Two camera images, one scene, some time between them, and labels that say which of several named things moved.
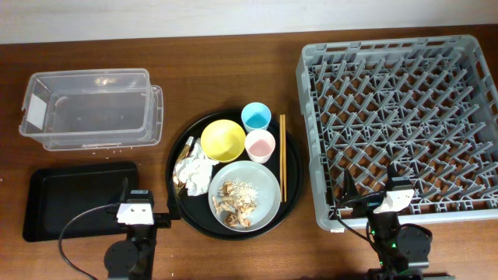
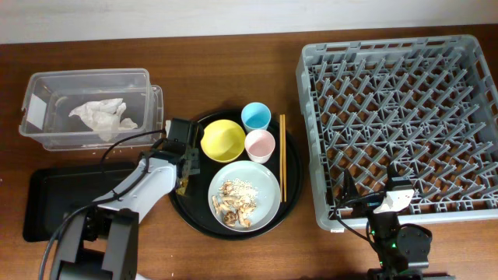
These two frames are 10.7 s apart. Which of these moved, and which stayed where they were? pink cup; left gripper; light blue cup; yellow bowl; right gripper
Moved: left gripper
Stayed: pink cup; right gripper; yellow bowl; light blue cup
